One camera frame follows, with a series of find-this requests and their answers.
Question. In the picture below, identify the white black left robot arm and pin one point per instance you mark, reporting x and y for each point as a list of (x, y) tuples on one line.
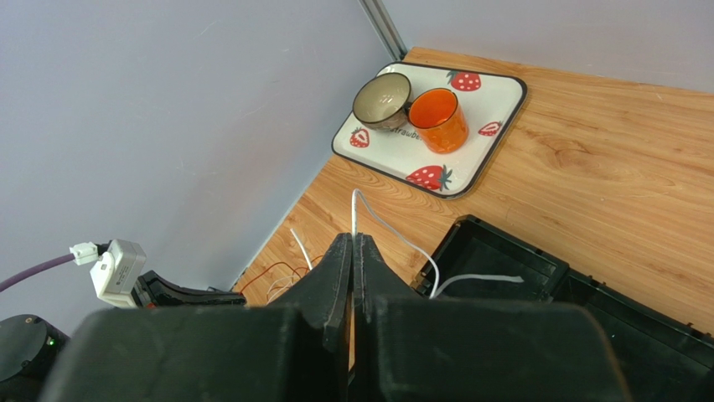
[(30, 345)]

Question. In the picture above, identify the black compartment organizer tray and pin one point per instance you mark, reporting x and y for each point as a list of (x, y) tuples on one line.
[(661, 359)]

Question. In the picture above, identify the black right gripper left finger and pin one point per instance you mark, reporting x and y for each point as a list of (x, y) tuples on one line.
[(306, 332)]

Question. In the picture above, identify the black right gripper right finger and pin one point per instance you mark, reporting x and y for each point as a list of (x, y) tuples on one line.
[(395, 332)]

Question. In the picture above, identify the grey ceramic mug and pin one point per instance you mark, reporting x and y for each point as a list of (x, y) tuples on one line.
[(383, 102)]

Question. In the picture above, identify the aluminium frame post left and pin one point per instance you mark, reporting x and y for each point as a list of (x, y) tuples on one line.
[(385, 28)]

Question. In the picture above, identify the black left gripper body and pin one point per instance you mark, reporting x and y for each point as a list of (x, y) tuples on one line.
[(152, 291)]

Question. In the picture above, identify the orange translucent cup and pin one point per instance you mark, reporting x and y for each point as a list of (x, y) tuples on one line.
[(439, 120)]

